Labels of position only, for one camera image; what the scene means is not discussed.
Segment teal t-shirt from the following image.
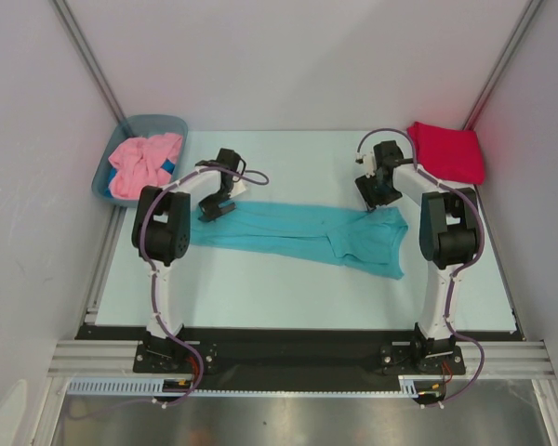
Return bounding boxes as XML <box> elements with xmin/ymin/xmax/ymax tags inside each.
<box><xmin>191</xmin><ymin>202</ymin><xmax>408</xmax><ymax>280</ymax></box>

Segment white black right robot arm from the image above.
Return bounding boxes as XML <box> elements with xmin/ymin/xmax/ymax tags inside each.
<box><xmin>355</xmin><ymin>140</ymin><xmax>484</xmax><ymax>375</ymax></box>

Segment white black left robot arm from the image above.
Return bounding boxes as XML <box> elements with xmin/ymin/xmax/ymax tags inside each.
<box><xmin>131</xmin><ymin>149</ymin><xmax>246</xmax><ymax>373</ymax></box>

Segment blue t-shirt in basket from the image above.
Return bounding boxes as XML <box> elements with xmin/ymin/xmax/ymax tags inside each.
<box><xmin>103</xmin><ymin>159</ymin><xmax>175</xmax><ymax>201</ymax></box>

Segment folded red t-shirt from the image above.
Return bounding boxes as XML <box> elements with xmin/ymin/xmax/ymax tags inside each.
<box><xmin>407</xmin><ymin>122</ymin><xmax>485</xmax><ymax>185</ymax></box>

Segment pink t-shirt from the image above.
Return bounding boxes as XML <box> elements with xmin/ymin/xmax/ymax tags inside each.
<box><xmin>108</xmin><ymin>133</ymin><xmax>183</xmax><ymax>175</ymax></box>

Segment grey-blue plastic basket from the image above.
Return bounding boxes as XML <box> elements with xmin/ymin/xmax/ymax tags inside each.
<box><xmin>90</xmin><ymin>113</ymin><xmax>190</xmax><ymax>211</ymax></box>

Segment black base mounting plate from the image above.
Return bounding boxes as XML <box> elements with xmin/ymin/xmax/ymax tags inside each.
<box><xmin>73</xmin><ymin>324</ymin><xmax>525</xmax><ymax>376</ymax></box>

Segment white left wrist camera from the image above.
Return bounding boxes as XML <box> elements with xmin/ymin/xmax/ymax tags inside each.
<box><xmin>230</xmin><ymin>179</ymin><xmax>247</xmax><ymax>199</ymax></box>

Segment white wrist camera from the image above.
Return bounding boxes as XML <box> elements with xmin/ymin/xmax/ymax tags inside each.
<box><xmin>355</xmin><ymin>151</ymin><xmax>377</xmax><ymax>177</ymax></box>
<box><xmin>230</xmin><ymin>179</ymin><xmax>247</xmax><ymax>199</ymax></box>

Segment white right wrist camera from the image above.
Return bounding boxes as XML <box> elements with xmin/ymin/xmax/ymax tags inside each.
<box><xmin>355</xmin><ymin>151</ymin><xmax>377</xmax><ymax>177</ymax></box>

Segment white slotted cable duct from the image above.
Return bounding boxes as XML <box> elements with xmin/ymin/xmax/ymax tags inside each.
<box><xmin>67</xmin><ymin>377</ymin><xmax>419</xmax><ymax>399</ymax></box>

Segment aluminium front rail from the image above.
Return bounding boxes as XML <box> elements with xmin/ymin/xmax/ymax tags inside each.
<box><xmin>47</xmin><ymin>340</ymin><xmax>555</xmax><ymax>380</ymax></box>

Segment right aluminium corner post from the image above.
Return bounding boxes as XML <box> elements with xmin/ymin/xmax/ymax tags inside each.
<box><xmin>461</xmin><ymin>0</ymin><xmax>547</xmax><ymax>130</ymax></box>

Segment aluminium corner post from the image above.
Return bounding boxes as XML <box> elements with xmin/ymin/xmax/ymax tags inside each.
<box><xmin>461</xmin><ymin>0</ymin><xmax>547</xmax><ymax>130</ymax></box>
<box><xmin>48</xmin><ymin>0</ymin><xmax>126</xmax><ymax>123</ymax></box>

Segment left aluminium corner post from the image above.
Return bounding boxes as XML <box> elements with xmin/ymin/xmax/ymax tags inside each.
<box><xmin>48</xmin><ymin>0</ymin><xmax>126</xmax><ymax>123</ymax></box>

